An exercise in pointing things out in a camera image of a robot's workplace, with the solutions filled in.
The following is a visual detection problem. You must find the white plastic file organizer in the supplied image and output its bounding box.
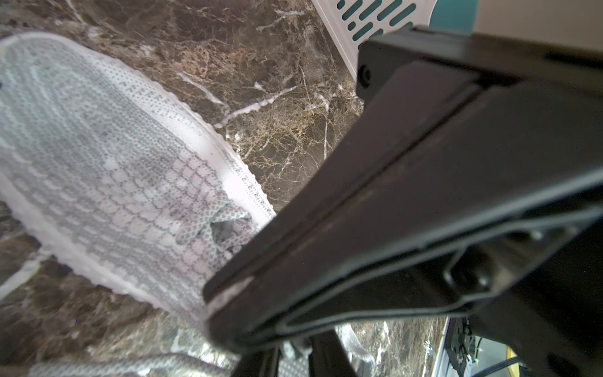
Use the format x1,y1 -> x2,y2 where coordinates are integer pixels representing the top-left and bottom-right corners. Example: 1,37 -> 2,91
312,0 -> 437,78

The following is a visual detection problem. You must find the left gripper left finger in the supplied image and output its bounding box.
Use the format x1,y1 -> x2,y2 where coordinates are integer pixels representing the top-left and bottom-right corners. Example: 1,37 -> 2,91
230,348 -> 280,377

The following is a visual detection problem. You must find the teal folder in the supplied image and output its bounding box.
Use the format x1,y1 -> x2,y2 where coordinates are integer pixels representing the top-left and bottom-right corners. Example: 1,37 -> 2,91
430,0 -> 478,34

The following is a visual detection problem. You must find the grey knit sneaker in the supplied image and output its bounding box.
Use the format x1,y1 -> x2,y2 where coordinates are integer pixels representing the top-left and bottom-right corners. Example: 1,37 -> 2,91
0,31 -> 378,377

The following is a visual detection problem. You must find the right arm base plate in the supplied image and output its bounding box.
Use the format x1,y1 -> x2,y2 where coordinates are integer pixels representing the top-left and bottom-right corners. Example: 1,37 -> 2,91
443,317 -> 481,377

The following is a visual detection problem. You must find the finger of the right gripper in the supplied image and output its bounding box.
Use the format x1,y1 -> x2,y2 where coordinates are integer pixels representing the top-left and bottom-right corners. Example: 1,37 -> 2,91
204,182 -> 602,353

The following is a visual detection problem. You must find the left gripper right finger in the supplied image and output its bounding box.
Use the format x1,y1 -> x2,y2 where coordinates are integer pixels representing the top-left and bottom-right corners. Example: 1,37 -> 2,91
309,330 -> 356,377

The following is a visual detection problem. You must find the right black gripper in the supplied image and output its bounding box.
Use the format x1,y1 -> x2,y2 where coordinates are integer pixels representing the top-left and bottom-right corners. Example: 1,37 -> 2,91
204,29 -> 602,376

